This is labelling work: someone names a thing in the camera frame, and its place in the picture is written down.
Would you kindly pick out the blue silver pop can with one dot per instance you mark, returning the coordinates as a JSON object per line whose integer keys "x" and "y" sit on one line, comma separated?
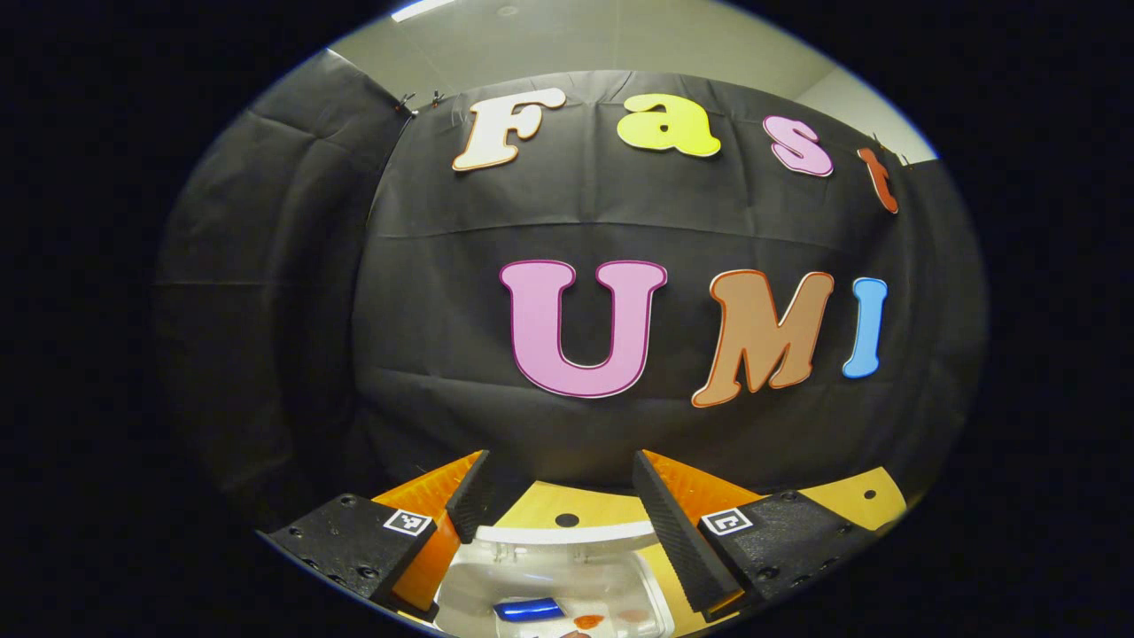
{"x": 527, "y": 610}

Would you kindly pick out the black backdrop cloth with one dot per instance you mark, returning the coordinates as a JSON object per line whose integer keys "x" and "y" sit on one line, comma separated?
{"x": 443, "y": 310}

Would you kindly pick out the white desktop garbage bin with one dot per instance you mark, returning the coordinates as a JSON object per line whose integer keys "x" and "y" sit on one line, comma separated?
{"x": 549, "y": 567}

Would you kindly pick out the ceiling light panel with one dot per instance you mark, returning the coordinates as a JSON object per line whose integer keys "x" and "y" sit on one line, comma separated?
{"x": 423, "y": 9}

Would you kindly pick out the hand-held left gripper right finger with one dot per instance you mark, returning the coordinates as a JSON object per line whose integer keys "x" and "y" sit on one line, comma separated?
{"x": 678, "y": 532}

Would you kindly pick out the wooden desktop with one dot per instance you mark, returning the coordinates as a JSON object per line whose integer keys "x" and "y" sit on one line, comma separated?
{"x": 611, "y": 503}

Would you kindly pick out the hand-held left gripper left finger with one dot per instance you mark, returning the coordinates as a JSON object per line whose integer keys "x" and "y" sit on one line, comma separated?
{"x": 354, "y": 540}

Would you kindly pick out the orange paper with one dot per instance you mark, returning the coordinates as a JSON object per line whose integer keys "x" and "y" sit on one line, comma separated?
{"x": 588, "y": 621}

